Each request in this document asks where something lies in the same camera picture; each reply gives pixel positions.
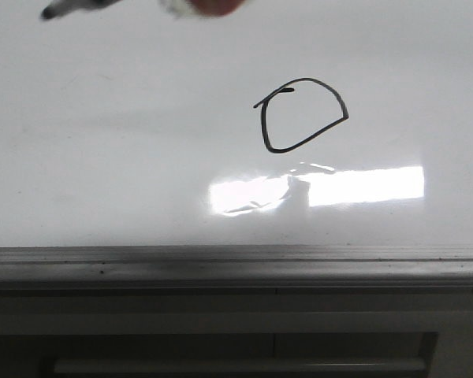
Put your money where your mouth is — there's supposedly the red magnet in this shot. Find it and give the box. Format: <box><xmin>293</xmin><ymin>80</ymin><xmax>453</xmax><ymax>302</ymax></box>
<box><xmin>159</xmin><ymin>0</ymin><xmax>246</xmax><ymax>18</ymax></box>

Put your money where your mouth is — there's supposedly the grey aluminium whiteboard frame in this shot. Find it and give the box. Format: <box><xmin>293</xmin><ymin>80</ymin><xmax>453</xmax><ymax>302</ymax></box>
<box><xmin>0</xmin><ymin>245</ymin><xmax>473</xmax><ymax>291</ymax></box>

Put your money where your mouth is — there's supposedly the black white whiteboard marker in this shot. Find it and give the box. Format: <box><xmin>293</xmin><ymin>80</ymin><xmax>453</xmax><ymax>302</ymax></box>
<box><xmin>40</xmin><ymin>0</ymin><xmax>119</xmax><ymax>20</ymax></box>

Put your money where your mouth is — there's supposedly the dark cabinet below whiteboard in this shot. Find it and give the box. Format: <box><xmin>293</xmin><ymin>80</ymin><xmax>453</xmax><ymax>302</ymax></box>
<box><xmin>0</xmin><ymin>289</ymin><xmax>473</xmax><ymax>377</ymax></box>

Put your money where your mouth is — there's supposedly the white whiteboard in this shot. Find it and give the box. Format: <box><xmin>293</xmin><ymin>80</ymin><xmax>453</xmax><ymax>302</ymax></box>
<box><xmin>0</xmin><ymin>1</ymin><xmax>473</xmax><ymax>246</ymax></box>

